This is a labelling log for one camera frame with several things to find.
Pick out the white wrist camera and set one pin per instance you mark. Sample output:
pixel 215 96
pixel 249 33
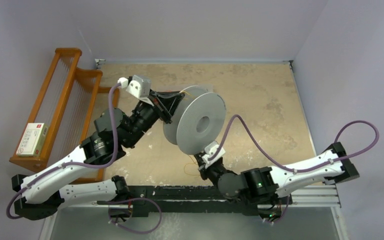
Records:
pixel 212 153
pixel 137 86

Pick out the white red cardboard box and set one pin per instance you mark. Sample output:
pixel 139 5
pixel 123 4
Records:
pixel 32 140

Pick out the clear plastic compartment tray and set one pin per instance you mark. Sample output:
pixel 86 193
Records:
pixel 208 87

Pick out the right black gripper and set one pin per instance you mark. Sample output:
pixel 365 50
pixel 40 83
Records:
pixel 203 171

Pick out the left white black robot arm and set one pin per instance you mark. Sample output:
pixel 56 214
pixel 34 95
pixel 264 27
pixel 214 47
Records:
pixel 42 194

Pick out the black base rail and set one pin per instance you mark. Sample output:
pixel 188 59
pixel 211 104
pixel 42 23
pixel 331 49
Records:
pixel 188 199

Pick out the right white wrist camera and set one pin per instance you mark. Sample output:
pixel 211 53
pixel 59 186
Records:
pixel 212 153

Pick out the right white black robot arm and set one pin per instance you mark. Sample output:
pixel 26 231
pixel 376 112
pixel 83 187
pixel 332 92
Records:
pixel 268 184

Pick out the grey cable spool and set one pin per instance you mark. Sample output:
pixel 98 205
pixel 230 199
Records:
pixel 197 121

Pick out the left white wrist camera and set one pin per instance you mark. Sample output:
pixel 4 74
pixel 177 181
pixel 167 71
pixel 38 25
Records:
pixel 137 86

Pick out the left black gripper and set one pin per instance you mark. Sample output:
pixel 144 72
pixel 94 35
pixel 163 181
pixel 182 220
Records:
pixel 165 103

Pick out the orange wooden rack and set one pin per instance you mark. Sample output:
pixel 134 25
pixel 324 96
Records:
pixel 65 103

